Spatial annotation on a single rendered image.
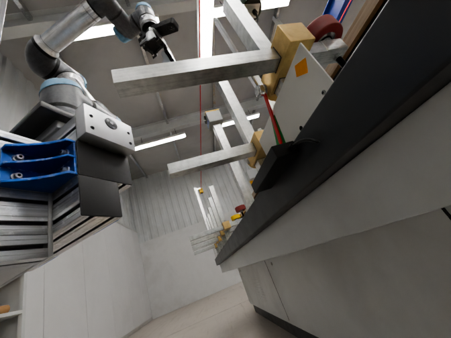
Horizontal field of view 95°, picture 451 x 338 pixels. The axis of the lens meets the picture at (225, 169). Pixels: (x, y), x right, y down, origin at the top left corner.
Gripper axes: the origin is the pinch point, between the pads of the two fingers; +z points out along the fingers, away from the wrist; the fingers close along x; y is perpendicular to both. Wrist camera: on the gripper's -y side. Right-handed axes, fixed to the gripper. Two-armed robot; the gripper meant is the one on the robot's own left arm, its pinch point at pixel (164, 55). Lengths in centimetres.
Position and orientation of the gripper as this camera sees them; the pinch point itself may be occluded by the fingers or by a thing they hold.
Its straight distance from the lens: 93.0
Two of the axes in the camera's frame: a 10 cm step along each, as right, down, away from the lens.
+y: -8.3, 4.8, 2.9
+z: 3.5, 8.4, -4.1
